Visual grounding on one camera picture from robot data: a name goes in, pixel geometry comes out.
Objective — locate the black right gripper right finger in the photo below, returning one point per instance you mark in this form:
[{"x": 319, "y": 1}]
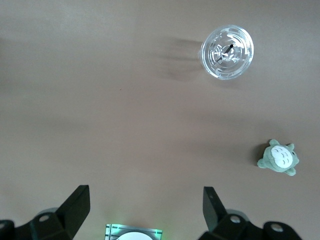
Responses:
[{"x": 215, "y": 212}]

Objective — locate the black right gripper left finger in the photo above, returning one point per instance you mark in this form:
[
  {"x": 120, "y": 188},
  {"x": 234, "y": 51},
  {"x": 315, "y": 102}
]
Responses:
[{"x": 75, "y": 210}]

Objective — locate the grey green plush toy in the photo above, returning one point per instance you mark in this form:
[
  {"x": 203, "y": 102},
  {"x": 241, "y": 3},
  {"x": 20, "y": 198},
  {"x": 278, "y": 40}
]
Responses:
[{"x": 280, "y": 157}]

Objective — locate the black straw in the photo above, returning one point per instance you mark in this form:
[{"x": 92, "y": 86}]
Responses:
[{"x": 226, "y": 52}]

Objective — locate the clear plastic cup with lid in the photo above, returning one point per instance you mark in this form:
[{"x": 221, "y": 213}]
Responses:
[{"x": 241, "y": 37}]

